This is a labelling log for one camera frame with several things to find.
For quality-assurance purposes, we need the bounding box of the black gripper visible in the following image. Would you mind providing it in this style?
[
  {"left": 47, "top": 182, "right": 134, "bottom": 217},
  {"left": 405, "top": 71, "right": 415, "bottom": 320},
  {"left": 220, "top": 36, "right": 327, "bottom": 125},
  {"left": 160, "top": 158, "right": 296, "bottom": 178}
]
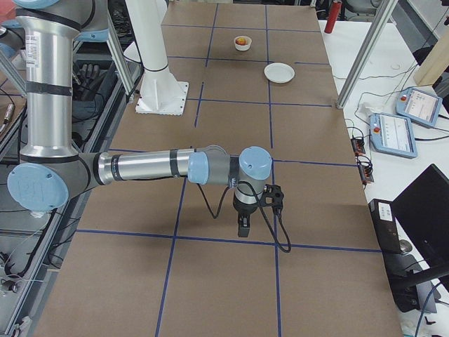
[{"left": 233, "top": 199, "right": 257, "bottom": 237}]

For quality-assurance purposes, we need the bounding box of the red yellow apple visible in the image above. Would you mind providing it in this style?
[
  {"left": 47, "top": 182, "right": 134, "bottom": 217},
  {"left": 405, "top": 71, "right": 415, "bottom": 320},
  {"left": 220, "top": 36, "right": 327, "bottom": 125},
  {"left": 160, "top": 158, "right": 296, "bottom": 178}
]
[{"left": 235, "top": 37, "right": 247, "bottom": 46}]

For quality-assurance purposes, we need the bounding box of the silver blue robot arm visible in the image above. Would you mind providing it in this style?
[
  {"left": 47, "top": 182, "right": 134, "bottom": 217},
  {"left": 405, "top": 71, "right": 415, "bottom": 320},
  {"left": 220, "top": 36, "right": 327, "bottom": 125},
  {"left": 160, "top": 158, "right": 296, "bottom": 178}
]
[{"left": 7, "top": 1, "right": 272, "bottom": 237}]

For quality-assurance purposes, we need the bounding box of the white round plate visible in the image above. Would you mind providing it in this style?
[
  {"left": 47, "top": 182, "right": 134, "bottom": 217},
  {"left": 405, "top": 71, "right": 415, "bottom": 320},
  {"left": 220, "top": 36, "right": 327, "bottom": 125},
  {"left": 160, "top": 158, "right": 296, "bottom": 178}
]
[{"left": 264, "top": 62, "right": 295, "bottom": 84}]

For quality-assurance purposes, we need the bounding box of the white round bowl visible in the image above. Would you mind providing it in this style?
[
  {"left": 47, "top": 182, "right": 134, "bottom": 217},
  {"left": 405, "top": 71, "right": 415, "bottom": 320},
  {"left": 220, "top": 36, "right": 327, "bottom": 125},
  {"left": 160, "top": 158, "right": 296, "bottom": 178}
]
[{"left": 234, "top": 36, "right": 252, "bottom": 51}]

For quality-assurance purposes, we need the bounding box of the brown paper table cover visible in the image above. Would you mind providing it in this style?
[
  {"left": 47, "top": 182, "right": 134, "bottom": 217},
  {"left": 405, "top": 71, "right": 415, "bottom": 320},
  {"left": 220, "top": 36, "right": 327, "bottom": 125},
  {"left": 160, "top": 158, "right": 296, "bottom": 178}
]
[{"left": 35, "top": 1, "right": 402, "bottom": 336}]

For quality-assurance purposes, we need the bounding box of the near orange circuit board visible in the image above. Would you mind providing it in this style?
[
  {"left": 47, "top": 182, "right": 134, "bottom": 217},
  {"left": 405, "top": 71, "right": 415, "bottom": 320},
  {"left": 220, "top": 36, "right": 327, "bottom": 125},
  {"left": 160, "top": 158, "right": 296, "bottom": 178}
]
[{"left": 356, "top": 155, "right": 374, "bottom": 186}]

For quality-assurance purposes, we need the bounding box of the orange circuit board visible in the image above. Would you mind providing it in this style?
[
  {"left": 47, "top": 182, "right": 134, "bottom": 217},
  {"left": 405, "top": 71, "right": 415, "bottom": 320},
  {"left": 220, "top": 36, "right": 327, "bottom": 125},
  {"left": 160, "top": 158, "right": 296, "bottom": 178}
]
[
  {"left": 356, "top": 155, "right": 374, "bottom": 186},
  {"left": 350, "top": 134, "right": 366, "bottom": 157}
]

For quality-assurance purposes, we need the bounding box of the far orange circuit board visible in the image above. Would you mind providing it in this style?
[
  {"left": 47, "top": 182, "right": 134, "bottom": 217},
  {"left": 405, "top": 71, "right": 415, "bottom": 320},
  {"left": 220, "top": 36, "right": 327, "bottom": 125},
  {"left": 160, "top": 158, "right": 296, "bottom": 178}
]
[{"left": 350, "top": 134, "right": 366, "bottom": 157}]

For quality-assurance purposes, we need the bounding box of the black box with label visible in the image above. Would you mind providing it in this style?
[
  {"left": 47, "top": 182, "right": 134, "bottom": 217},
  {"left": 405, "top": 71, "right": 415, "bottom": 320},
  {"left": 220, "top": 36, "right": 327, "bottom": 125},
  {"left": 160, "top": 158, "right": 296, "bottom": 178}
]
[{"left": 368, "top": 199, "right": 412, "bottom": 255}]

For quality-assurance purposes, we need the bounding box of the near blue teach pendant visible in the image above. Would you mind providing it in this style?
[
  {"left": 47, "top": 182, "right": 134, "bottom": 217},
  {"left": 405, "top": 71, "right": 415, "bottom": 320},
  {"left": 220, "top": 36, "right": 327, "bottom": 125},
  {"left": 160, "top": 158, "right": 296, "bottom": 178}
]
[{"left": 369, "top": 113, "right": 417, "bottom": 159}]

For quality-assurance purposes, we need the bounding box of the blue teach pendant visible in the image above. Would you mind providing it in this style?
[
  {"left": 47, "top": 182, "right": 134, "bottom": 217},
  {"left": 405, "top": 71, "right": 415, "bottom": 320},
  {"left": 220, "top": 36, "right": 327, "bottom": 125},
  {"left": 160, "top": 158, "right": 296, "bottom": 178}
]
[
  {"left": 369, "top": 113, "right": 417, "bottom": 159},
  {"left": 396, "top": 87, "right": 443, "bottom": 128}
]

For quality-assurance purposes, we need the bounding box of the black laptop computer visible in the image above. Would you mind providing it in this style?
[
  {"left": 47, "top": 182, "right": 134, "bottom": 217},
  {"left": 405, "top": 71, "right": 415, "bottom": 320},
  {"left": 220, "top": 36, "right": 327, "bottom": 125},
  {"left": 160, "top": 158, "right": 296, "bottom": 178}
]
[{"left": 391, "top": 164, "right": 448, "bottom": 266}]

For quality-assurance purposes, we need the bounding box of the far blue teach pendant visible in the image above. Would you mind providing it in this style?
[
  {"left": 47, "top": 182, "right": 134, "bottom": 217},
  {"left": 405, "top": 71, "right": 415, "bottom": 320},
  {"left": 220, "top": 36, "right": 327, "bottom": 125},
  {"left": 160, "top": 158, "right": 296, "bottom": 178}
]
[{"left": 396, "top": 87, "right": 443, "bottom": 128}]

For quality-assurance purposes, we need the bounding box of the red cylinder bottle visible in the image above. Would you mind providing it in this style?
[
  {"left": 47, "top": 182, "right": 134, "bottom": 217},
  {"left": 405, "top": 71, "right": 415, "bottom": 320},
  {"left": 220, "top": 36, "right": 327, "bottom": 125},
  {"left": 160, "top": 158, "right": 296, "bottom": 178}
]
[{"left": 324, "top": 0, "right": 342, "bottom": 34}]

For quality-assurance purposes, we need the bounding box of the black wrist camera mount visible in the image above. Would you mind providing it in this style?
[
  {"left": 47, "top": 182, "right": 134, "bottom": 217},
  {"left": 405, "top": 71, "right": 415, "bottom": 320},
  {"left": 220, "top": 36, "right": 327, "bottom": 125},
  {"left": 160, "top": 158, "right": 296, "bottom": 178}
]
[{"left": 261, "top": 185, "right": 284, "bottom": 215}]

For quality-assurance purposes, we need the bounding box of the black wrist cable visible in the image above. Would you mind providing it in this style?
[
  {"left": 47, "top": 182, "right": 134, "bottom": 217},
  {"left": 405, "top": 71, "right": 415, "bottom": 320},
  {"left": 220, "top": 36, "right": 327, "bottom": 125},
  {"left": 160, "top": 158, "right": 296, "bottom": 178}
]
[{"left": 196, "top": 180, "right": 293, "bottom": 253}]

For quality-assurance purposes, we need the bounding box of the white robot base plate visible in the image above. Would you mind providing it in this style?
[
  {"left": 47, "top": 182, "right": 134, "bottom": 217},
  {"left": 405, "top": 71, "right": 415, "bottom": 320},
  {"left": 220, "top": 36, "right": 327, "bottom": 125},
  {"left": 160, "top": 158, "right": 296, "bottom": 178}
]
[{"left": 135, "top": 80, "right": 189, "bottom": 116}]

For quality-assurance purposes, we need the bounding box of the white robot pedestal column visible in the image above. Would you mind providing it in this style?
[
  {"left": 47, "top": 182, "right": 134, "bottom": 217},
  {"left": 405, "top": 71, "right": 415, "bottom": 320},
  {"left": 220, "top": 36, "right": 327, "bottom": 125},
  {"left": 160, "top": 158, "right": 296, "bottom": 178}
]
[{"left": 126, "top": 0, "right": 175, "bottom": 86}]

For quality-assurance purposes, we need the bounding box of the grey aluminium frame post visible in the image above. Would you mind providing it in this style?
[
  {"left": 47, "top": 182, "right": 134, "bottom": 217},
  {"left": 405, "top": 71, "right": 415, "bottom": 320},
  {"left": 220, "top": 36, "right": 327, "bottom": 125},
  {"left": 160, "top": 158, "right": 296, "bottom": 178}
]
[{"left": 336, "top": 0, "right": 398, "bottom": 109}]

